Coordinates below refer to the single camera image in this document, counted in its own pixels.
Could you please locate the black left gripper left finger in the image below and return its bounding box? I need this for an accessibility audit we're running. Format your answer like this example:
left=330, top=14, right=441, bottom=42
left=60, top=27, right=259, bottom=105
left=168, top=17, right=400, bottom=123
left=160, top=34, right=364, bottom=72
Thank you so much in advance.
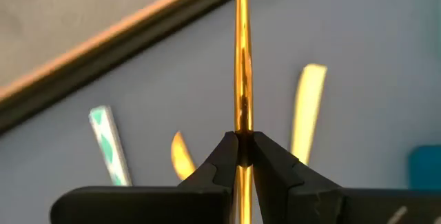
left=50, top=130, right=240, bottom=224

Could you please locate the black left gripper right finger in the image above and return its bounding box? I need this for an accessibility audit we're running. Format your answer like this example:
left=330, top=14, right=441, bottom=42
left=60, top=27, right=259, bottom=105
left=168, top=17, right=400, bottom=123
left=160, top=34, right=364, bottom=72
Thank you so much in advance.
left=252, top=130, right=441, bottom=224

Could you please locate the gold cutlery piece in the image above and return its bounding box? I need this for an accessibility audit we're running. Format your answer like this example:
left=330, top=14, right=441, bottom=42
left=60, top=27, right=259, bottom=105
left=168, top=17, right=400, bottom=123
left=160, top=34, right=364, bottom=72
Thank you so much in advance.
left=170, top=130, right=198, bottom=181
left=233, top=0, right=255, bottom=224

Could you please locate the dark blue plastic bin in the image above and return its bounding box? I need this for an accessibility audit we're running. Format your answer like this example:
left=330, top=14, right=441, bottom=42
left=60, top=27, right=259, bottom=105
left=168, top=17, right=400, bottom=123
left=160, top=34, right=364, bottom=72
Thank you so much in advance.
left=407, top=143, right=441, bottom=191

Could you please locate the grey-blue table mat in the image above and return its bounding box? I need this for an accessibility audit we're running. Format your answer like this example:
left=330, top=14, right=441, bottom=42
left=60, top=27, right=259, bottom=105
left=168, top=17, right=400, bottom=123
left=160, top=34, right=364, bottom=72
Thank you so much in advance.
left=0, top=0, right=441, bottom=224

